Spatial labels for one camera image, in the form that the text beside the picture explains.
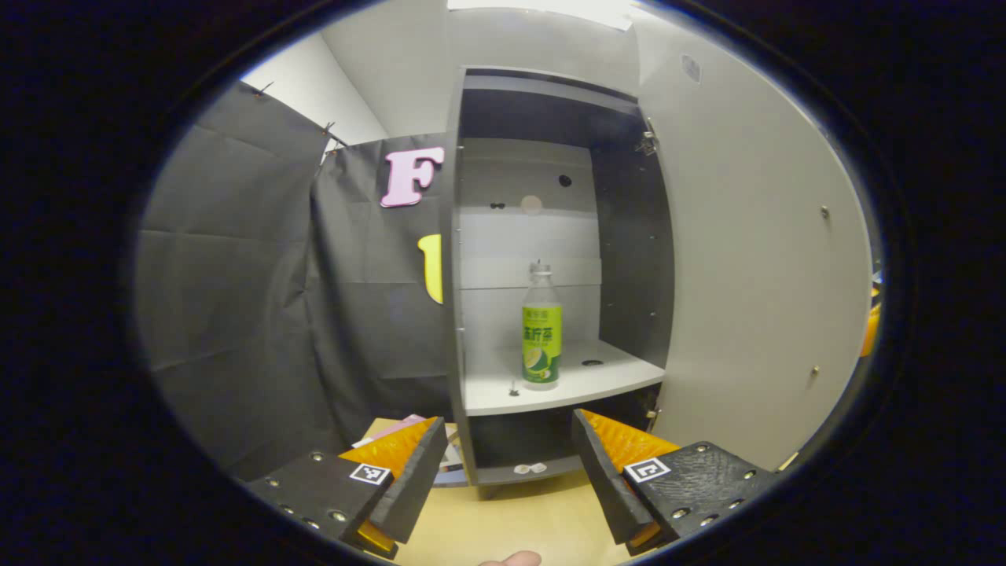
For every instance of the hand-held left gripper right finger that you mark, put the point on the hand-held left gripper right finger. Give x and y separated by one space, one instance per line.
605 487

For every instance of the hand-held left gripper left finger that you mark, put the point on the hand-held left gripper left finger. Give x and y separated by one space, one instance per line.
413 487

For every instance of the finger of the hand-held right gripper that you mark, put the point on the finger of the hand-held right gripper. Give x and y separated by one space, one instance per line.
870 330

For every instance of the grey cabinet door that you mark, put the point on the grey cabinet door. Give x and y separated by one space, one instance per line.
747 275

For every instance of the green label bottle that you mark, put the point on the green label bottle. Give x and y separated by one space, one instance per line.
542 346

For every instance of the metal door hinge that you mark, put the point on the metal door hinge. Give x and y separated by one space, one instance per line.
652 414
648 141

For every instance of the white cabinet shelf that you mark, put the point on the white cabinet shelf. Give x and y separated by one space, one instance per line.
566 385

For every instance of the dark grey cabinet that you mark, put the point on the dark grey cabinet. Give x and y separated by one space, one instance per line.
633 275

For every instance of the blue book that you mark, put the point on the blue book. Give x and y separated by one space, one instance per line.
452 479

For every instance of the white book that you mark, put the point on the white book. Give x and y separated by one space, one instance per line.
453 456

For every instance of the black backdrop cloth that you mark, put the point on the black backdrop cloth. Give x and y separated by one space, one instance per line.
236 275

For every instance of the large ceiling light panel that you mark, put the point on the large ceiling light panel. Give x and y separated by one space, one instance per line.
542 12

